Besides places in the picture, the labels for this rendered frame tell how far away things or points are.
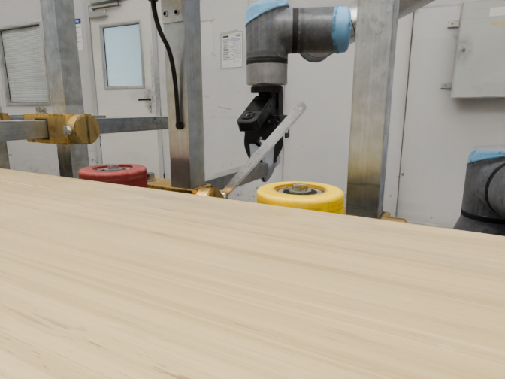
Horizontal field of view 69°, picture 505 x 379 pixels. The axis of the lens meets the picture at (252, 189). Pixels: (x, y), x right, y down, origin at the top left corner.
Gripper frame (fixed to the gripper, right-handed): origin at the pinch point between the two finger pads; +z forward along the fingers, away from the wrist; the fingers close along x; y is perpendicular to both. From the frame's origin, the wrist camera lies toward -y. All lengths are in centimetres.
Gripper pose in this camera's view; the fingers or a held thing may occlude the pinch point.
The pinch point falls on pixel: (262, 177)
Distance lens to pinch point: 83.7
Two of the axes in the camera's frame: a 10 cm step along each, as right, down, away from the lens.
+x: -8.8, -1.0, 4.6
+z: 0.1, 9.7, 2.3
